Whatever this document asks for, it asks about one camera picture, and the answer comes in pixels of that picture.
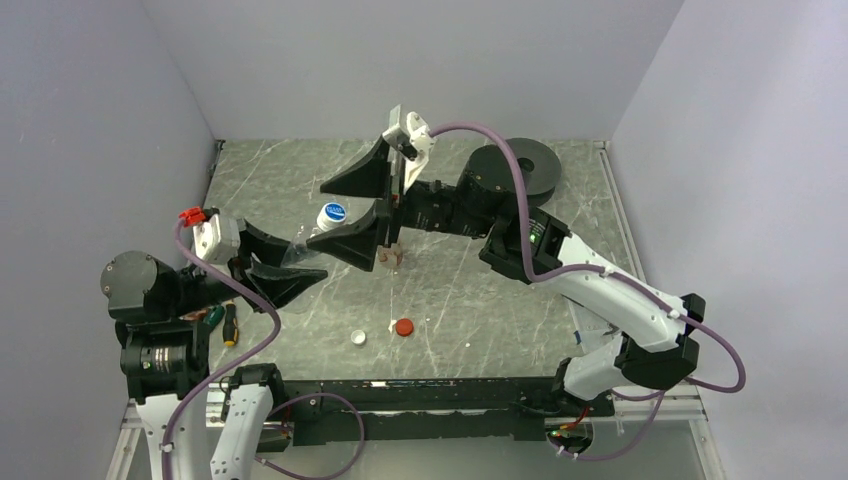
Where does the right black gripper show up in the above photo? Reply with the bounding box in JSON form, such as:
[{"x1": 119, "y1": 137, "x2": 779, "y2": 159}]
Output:
[{"x1": 308, "y1": 131, "x2": 496, "y2": 269}]

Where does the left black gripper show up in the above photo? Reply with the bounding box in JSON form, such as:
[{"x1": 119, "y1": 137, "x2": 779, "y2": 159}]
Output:
[{"x1": 169, "y1": 215, "x2": 326, "y2": 315}]

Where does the clear bottle blue white cap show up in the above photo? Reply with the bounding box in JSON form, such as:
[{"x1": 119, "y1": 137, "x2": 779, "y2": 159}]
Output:
[{"x1": 282, "y1": 197, "x2": 348, "y2": 315}]

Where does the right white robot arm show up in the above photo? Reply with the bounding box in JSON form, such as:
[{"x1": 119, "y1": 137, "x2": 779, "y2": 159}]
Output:
[{"x1": 306, "y1": 138, "x2": 705, "y2": 415}]

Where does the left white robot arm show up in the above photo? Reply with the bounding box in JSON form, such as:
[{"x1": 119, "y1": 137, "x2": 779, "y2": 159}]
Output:
[{"x1": 100, "y1": 214, "x2": 327, "y2": 479}]

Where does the yellow black screwdriver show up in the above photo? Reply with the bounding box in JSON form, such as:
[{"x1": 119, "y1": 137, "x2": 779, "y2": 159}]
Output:
[{"x1": 222, "y1": 302, "x2": 239, "y2": 347}]

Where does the black filament spool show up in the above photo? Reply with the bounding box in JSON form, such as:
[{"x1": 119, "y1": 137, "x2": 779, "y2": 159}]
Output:
[{"x1": 507, "y1": 138, "x2": 562, "y2": 207}]

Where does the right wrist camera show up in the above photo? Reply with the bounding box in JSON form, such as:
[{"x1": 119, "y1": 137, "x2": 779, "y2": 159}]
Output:
[{"x1": 382, "y1": 104, "x2": 436, "y2": 193}]

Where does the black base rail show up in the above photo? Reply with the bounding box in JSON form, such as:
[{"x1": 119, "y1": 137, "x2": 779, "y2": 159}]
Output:
[{"x1": 270, "y1": 376, "x2": 615, "y2": 446}]

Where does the aluminium frame rail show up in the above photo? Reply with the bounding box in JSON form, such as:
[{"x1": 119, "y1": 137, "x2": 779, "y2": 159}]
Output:
[{"x1": 108, "y1": 365, "x2": 724, "y2": 479}]

